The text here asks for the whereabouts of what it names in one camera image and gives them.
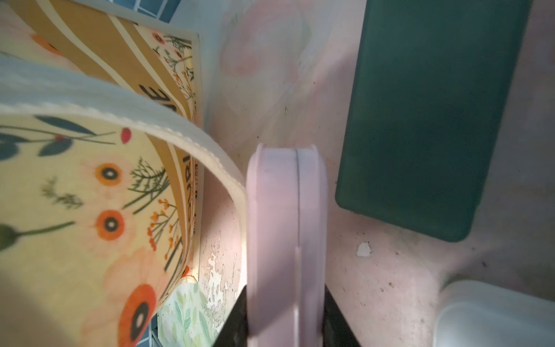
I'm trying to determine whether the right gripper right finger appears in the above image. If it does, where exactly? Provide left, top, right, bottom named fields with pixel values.
left=322, top=287, right=361, bottom=347

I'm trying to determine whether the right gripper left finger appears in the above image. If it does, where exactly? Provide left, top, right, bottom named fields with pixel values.
left=212, top=286, right=249, bottom=347

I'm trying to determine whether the white pencil case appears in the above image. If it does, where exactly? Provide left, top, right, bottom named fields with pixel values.
left=433, top=280, right=554, bottom=346

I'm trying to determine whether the cream canvas tote bag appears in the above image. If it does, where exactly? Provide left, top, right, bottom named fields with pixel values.
left=1, top=1, right=241, bottom=346

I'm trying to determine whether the dark green pencil case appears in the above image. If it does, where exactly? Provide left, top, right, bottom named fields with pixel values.
left=335, top=1, right=531, bottom=242

